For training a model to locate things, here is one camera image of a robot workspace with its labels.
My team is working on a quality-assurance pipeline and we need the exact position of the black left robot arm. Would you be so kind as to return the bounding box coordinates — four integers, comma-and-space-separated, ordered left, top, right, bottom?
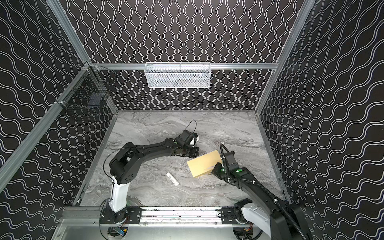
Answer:
109, 130, 199, 213

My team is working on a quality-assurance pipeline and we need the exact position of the aluminium corner post left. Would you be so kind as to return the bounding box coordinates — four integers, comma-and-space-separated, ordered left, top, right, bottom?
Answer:
46, 0, 91, 63

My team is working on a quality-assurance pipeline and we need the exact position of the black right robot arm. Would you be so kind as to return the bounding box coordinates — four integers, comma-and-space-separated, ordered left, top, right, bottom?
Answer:
212, 151, 313, 240

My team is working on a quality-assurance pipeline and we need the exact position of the small glue stick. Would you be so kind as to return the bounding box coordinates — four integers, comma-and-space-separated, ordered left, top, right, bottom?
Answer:
166, 173, 180, 186

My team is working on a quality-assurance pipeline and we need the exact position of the black corrugated cable hose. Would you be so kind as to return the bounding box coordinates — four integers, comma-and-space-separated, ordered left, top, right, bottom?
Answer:
219, 143, 310, 240

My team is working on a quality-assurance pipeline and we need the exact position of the aluminium back crossbar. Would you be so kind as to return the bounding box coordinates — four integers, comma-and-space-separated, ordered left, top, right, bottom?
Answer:
92, 63, 278, 71

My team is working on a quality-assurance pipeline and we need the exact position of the aluminium corner post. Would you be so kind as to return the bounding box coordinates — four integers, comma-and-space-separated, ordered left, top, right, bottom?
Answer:
255, 0, 316, 116
46, 0, 91, 63

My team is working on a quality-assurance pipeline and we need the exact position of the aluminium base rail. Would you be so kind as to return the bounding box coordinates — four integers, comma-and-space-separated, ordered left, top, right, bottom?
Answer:
59, 205, 304, 227

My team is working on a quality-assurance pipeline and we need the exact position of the white wire basket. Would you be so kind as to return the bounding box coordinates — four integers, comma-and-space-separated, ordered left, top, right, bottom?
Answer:
144, 62, 212, 89

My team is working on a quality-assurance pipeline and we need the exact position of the aluminium corner post right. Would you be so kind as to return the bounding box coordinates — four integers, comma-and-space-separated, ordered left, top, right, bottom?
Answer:
255, 0, 316, 116

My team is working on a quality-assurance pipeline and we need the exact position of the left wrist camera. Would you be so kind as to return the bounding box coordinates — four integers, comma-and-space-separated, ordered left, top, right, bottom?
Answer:
190, 136, 200, 147

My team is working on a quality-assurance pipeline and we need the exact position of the aluminium left side rail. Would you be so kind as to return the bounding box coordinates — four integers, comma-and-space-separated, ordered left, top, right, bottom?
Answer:
1, 63, 90, 191

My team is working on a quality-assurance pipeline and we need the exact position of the black wire basket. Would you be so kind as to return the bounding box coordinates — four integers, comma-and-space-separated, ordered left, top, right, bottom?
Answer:
60, 66, 118, 122

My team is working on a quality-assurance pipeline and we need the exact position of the tan kraft envelope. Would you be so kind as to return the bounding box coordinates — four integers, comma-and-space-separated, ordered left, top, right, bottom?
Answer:
187, 150, 222, 178

